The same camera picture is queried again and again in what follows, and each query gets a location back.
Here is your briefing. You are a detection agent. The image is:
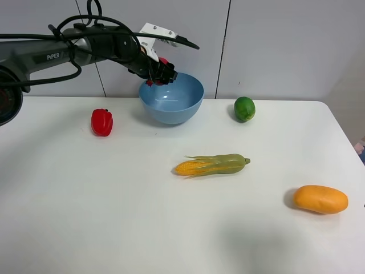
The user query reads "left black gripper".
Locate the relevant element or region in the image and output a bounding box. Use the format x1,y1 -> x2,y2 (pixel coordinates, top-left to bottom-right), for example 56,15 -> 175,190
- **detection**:
127,37 -> 177,85

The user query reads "red pomegranate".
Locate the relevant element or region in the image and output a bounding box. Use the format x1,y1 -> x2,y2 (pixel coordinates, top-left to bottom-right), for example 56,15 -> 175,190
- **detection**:
146,57 -> 168,87

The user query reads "orange mango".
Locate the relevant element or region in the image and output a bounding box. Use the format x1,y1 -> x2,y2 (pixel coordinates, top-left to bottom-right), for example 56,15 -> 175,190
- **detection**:
293,185 -> 348,215

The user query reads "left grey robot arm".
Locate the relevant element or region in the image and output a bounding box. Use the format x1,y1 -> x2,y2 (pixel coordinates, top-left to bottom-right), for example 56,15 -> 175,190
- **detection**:
1,23 -> 182,125

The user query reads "blue plastic bowl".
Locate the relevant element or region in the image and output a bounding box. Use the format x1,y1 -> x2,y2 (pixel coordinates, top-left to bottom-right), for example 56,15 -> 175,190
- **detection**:
139,72 -> 205,125

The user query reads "red bell pepper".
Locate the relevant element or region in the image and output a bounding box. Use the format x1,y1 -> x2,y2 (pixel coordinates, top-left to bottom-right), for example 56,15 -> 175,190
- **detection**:
91,108 -> 113,137

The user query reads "green lime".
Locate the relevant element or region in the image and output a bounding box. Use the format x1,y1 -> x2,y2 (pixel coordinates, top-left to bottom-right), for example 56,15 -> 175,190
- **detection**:
234,96 -> 256,122

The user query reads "corn cob with husk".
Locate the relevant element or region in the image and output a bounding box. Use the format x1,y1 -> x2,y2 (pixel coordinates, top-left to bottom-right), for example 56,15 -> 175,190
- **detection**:
173,154 -> 251,178

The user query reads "pink object at table edge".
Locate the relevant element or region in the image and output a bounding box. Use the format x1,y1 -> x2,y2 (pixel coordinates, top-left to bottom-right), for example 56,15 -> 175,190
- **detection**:
354,137 -> 365,164

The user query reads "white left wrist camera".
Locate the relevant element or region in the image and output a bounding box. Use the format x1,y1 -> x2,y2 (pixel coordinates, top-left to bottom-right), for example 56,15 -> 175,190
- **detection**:
138,23 -> 179,62

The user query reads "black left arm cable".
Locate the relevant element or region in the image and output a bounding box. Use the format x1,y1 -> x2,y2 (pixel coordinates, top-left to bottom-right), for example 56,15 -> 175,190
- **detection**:
0,0 -> 200,87

